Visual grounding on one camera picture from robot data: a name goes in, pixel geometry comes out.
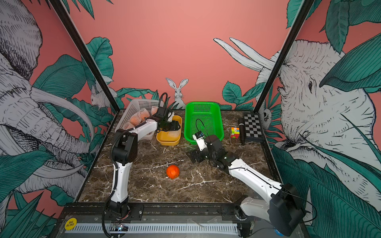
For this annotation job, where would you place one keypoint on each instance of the black frame post left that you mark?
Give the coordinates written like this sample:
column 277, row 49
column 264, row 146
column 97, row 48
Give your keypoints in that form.
column 70, row 27

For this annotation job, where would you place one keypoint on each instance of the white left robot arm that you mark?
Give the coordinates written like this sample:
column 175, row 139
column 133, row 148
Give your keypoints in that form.
column 122, row 154

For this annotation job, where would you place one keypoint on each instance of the black white folding chessboard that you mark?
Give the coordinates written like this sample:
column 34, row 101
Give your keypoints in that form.
column 253, row 128

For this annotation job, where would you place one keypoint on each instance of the yellow round sticker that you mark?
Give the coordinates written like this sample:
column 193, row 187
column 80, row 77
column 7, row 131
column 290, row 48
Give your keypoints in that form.
column 70, row 224

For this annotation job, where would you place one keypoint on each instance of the yellow plastic tub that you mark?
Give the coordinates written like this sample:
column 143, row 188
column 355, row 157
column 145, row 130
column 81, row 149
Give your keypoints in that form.
column 170, row 138

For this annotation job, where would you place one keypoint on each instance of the black frame post right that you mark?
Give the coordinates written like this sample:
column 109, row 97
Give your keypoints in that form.
column 296, row 26

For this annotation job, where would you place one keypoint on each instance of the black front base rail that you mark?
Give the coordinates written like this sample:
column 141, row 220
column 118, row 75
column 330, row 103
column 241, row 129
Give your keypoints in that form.
column 137, row 210

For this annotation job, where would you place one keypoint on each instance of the blue round sticker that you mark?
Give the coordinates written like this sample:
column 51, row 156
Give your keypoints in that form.
column 278, row 233

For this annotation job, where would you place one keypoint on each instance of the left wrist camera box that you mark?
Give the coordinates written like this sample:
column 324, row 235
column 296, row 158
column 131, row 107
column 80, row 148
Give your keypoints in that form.
column 164, row 114

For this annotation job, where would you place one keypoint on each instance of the green plastic perforated basket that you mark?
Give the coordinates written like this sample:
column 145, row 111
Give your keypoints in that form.
column 205, row 117

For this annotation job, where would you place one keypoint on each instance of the black frame post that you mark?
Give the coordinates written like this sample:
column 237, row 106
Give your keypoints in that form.
column 70, row 27
column 296, row 26

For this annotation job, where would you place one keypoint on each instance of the black cylindrical microphone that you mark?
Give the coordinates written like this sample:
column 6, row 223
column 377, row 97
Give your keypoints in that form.
column 241, row 124

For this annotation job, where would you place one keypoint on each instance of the colourful rubiks cube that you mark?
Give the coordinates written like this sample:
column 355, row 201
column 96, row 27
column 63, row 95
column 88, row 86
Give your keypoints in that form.
column 235, row 132

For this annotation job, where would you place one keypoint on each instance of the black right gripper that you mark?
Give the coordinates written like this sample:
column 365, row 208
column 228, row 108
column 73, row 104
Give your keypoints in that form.
column 194, row 153

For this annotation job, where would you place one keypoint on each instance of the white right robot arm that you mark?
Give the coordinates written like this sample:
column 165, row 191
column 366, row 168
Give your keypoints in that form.
column 279, row 204

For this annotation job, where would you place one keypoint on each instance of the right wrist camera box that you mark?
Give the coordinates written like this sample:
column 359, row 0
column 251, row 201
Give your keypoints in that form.
column 199, row 138

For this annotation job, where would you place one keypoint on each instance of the white plastic perforated basket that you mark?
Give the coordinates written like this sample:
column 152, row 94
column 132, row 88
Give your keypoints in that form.
column 134, row 113

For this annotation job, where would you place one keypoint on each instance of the netted orange lower left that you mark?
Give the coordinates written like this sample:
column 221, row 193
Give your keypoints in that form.
column 127, row 126

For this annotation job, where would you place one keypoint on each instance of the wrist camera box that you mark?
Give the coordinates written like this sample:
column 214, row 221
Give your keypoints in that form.
column 164, row 114
column 199, row 138

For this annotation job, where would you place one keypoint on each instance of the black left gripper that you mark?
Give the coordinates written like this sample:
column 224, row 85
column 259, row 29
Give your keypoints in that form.
column 175, row 126

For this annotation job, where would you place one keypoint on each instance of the white slotted front rail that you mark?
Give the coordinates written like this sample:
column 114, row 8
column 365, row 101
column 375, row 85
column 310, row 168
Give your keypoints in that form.
column 161, row 228

